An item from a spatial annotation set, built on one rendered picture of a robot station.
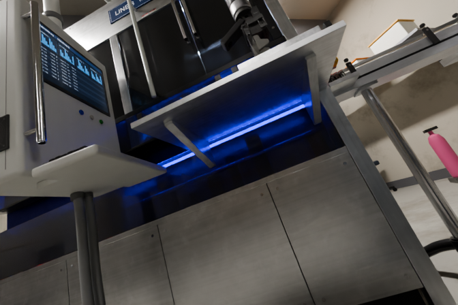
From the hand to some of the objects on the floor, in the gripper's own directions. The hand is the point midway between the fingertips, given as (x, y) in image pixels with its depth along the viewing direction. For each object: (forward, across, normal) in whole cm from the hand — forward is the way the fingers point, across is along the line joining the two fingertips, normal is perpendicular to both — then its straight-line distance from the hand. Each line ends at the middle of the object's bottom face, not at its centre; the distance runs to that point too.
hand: (258, 60), depth 73 cm
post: (+94, +34, -22) cm, 102 cm away
